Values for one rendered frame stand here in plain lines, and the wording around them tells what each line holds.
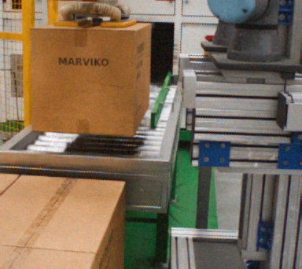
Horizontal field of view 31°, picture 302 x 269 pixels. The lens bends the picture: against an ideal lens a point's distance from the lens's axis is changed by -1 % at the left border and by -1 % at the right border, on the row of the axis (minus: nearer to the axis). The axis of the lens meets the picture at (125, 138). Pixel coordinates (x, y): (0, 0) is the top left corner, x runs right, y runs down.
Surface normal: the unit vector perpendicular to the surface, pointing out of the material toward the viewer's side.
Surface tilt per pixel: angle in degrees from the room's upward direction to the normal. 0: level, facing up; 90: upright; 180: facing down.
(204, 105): 90
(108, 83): 90
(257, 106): 90
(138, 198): 90
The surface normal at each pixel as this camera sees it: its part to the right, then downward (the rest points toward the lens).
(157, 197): -0.13, 0.24
